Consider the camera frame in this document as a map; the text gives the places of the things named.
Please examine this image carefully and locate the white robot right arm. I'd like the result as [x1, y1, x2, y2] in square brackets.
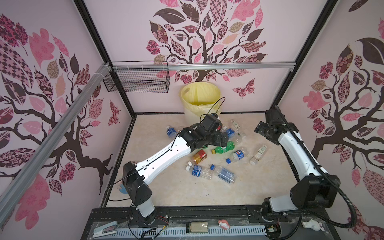
[255, 108, 340, 212]

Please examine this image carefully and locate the pepsi label small bottle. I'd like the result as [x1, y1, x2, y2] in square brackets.
[226, 147, 249, 164]

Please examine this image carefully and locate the blue label bottle lower right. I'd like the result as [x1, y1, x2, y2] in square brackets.
[210, 165, 236, 185]

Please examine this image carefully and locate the black wire basket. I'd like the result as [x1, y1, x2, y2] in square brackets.
[103, 60, 171, 94]

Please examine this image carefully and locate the white plush toy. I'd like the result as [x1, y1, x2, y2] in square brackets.
[302, 220, 325, 232]

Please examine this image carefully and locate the red yellow label bottle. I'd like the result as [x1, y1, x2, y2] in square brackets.
[191, 150, 207, 165]

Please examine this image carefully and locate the right green soda bottle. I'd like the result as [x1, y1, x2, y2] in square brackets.
[212, 141, 235, 154]

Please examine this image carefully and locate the white bin with yellow bag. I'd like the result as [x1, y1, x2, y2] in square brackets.
[180, 82, 222, 126]

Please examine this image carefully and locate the blue label bottle white cap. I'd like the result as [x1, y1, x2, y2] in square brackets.
[186, 162, 213, 180]

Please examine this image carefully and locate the striped plush doll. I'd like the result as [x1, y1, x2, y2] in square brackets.
[118, 184, 128, 195]

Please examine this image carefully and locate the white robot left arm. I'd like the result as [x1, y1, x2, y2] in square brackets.
[122, 114, 229, 218]

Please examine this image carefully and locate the pink white small toy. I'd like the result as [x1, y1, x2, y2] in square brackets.
[218, 220, 231, 230]

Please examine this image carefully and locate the small blue label bottle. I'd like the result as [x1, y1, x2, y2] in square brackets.
[166, 126, 178, 139]

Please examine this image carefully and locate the clear bottle green white label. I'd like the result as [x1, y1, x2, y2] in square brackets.
[249, 145, 268, 166]

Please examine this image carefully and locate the beige rectangular box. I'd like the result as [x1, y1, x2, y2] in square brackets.
[186, 222, 209, 234]

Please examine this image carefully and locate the small clear green label bottle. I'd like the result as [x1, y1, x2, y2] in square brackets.
[231, 119, 241, 130]

